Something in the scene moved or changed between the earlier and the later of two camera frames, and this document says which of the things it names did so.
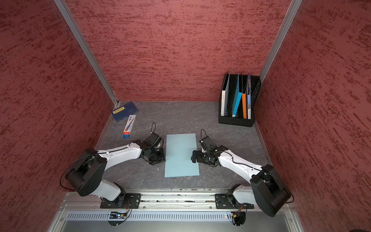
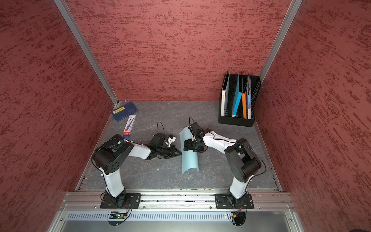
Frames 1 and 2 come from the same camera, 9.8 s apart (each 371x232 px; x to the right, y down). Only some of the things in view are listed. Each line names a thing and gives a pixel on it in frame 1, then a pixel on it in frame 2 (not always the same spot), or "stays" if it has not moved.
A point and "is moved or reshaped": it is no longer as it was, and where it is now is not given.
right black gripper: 199,153 to 188,146
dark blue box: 124,111 stays
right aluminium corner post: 294,7 stays
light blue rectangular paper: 179,148 is moved or reshaped
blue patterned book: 249,95 stays
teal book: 237,99 stays
